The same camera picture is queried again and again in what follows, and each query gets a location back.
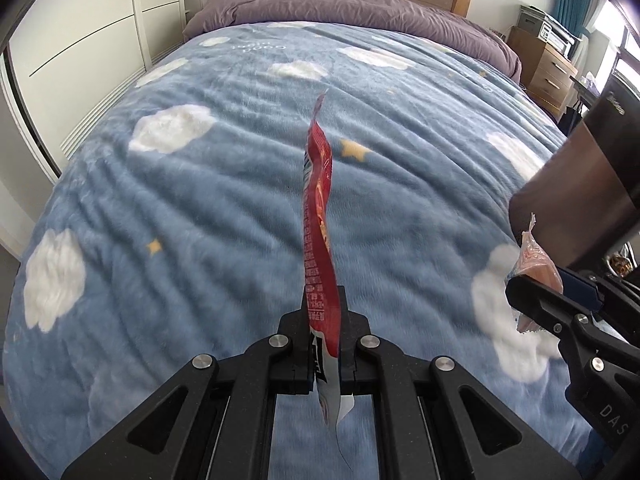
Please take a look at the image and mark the pink sausage snack packet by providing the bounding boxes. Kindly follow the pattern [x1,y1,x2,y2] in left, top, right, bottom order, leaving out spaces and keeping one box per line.
[506,214,564,334]

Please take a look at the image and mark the red white snack packet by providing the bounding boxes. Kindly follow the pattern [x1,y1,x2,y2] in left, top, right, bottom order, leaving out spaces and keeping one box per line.
[303,92,355,446]

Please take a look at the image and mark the brown gold oat snack bag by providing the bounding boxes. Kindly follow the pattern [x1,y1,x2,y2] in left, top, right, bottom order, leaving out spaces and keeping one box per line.
[608,254,634,278]

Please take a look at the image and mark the blue gloved right hand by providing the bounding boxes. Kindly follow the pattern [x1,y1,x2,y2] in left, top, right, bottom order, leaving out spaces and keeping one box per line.
[577,430,639,479]

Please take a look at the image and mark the black and brown thermos bottle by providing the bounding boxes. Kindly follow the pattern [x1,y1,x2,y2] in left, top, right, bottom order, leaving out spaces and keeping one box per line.
[509,75,639,271]

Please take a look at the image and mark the black backpack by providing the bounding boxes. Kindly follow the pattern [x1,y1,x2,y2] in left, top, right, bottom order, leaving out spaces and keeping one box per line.
[558,102,589,136]

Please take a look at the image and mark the blue cloud pattern blanket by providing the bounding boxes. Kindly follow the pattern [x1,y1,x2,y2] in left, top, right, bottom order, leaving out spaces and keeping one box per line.
[3,22,590,479]

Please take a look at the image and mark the wooden drawer cabinet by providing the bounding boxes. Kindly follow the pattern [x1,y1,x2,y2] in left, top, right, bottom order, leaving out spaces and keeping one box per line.
[508,26,577,122]

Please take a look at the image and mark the grey printer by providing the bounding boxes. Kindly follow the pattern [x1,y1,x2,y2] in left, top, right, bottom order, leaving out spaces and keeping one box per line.
[518,6,576,58]

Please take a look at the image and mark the white wardrobe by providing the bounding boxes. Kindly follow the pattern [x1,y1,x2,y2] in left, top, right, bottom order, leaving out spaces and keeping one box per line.
[9,0,186,171]

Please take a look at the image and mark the purple duvet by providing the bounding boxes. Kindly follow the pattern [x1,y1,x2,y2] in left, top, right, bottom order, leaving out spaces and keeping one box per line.
[183,0,522,82]

